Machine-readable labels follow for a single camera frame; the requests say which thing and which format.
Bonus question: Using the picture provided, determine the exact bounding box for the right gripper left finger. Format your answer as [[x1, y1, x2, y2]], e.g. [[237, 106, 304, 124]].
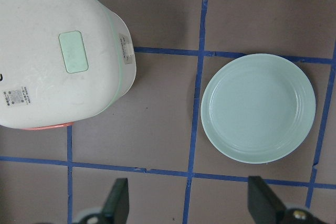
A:
[[101, 178, 129, 220]]

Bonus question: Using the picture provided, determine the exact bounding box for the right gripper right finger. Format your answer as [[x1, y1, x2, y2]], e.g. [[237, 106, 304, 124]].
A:
[[247, 176, 285, 221]]

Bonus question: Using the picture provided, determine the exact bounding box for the green plate near right arm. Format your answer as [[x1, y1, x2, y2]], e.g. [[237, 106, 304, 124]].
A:
[[201, 54, 316, 164]]

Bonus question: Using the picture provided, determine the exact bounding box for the white rice cooker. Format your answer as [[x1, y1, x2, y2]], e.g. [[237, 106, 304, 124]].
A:
[[1, 0, 137, 129]]

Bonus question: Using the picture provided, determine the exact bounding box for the orange rice cooker handle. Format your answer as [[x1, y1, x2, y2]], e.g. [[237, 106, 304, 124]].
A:
[[22, 122, 74, 131]]

